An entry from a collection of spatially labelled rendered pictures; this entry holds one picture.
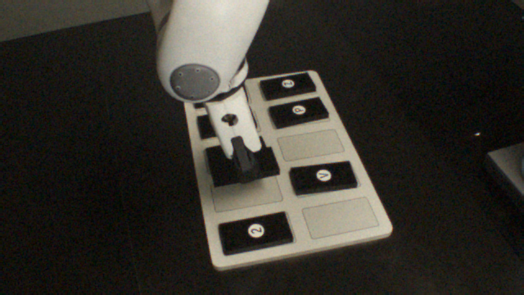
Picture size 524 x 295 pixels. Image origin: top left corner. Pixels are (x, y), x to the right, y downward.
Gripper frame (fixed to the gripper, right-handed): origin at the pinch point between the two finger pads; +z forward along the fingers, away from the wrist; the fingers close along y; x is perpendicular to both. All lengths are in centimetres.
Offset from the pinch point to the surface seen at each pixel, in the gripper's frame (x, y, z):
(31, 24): 80, 173, 52
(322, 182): -10.2, -2.1, 8.9
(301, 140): -10.1, 8.5, 10.1
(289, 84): -12.2, 22.2, 9.3
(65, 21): 65, 174, 58
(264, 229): 0.6, -8.3, 6.6
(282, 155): -6.0, 6.0, 9.2
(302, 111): -12.3, 14.5, 9.3
